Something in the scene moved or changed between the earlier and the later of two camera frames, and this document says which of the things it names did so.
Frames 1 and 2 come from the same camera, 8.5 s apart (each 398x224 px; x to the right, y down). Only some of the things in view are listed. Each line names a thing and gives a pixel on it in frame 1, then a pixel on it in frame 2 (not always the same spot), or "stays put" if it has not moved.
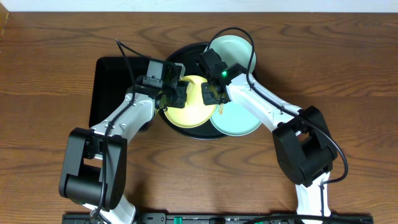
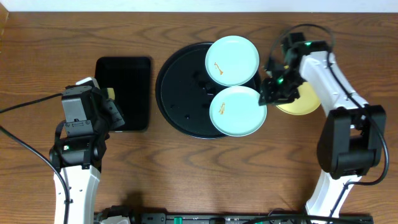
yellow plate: x=196 y=113 -> x=306 y=102
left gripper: x=181 y=94 -> x=112 y=112
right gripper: x=206 y=98 -> x=270 y=97
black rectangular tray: x=111 y=82 stays put
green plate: x=233 y=49 stays put
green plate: x=235 y=120 stays put
